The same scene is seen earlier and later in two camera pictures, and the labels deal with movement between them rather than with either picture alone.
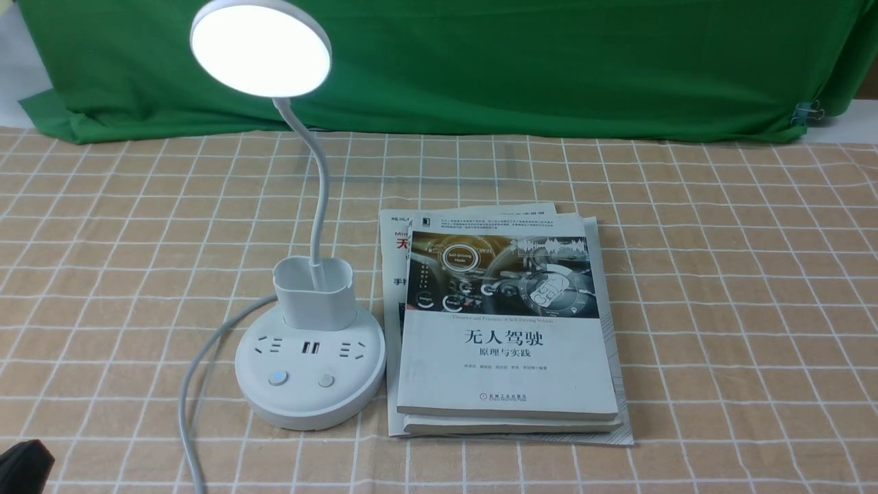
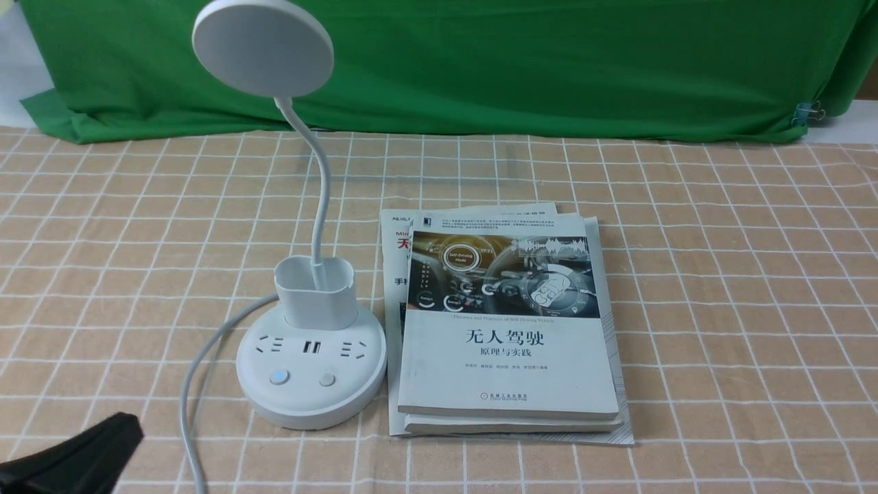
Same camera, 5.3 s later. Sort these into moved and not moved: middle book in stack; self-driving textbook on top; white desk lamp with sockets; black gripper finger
Moved: black gripper finger
Not moved: self-driving textbook on top; white desk lamp with sockets; middle book in stack
